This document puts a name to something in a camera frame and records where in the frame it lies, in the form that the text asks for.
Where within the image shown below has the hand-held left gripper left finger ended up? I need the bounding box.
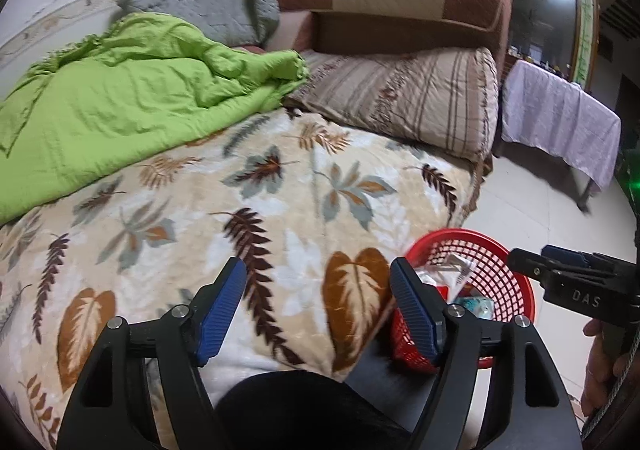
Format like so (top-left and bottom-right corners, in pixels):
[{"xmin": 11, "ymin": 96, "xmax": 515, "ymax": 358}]
[{"xmin": 56, "ymin": 257, "xmax": 248, "ymax": 450}]

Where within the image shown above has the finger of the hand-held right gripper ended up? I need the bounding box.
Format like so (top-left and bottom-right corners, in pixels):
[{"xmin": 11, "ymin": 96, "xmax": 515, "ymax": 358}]
[
  {"xmin": 507, "ymin": 249, "xmax": 553, "ymax": 281},
  {"xmin": 542, "ymin": 244, "xmax": 603, "ymax": 271}
]

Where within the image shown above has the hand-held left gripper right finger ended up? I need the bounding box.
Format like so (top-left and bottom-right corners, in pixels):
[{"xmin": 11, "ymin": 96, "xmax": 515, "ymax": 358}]
[{"xmin": 389, "ymin": 257, "xmax": 583, "ymax": 450}]

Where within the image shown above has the red plastic basket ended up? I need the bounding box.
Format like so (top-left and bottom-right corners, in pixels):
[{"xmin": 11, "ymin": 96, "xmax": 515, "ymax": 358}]
[{"xmin": 390, "ymin": 228, "xmax": 536, "ymax": 376}]

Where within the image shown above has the white and red wrapper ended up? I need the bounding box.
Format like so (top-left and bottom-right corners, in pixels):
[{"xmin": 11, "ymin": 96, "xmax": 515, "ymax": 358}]
[{"xmin": 414, "ymin": 252, "xmax": 473, "ymax": 303}]

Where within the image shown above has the teal plastic pack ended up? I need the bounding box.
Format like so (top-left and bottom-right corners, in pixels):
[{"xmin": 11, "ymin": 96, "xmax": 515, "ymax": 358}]
[{"xmin": 452, "ymin": 297, "xmax": 496, "ymax": 321}]

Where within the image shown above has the person's right hand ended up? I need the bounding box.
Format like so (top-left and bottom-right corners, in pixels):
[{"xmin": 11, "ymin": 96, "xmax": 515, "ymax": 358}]
[{"xmin": 580, "ymin": 317, "xmax": 621, "ymax": 418}]

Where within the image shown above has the table with white cloth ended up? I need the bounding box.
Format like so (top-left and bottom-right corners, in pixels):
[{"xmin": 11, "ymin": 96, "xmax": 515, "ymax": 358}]
[{"xmin": 501, "ymin": 58, "xmax": 622, "ymax": 213}]

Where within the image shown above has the person's black trouser leg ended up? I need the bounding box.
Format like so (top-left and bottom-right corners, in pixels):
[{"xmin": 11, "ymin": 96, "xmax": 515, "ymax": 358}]
[{"xmin": 214, "ymin": 345, "xmax": 441, "ymax": 450}]

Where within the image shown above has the leaf print blanket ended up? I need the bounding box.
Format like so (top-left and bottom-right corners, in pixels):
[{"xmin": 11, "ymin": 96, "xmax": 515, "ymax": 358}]
[{"xmin": 0, "ymin": 107, "xmax": 483, "ymax": 450}]

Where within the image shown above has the white tablecloth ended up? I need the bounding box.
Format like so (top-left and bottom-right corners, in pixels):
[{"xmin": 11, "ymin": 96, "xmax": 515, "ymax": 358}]
[{"xmin": 501, "ymin": 58, "xmax": 622, "ymax": 191}]

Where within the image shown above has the striped brown pillow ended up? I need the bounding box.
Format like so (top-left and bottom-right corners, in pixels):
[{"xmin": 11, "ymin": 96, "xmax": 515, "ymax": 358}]
[{"xmin": 282, "ymin": 47, "xmax": 501, "ymax": 165}]

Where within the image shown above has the green quilt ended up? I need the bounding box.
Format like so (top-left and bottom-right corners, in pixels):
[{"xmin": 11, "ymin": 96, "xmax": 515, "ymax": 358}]
[{"xmin": 0, "ymin": 12, "xmax": 311, "ymax": 225}]

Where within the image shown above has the dark window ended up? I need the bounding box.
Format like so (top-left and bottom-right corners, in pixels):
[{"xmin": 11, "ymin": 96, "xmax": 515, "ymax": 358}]
[{"xmin": 450, "ymin": 0, "xmax": 601, "ymax": 90}]

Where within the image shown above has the grey quilted pillow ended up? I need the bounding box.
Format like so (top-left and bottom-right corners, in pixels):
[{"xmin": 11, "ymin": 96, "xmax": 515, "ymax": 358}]
[{"xmin": 116, "ymin": 0, "xmax": 281, "ymax": 48}]

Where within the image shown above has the grey braided cable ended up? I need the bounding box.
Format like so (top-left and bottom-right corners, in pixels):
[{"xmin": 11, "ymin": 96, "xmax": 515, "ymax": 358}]
[{"xmin": 580, "ymin": 330, "xmax": 640, "ymax": 431}]

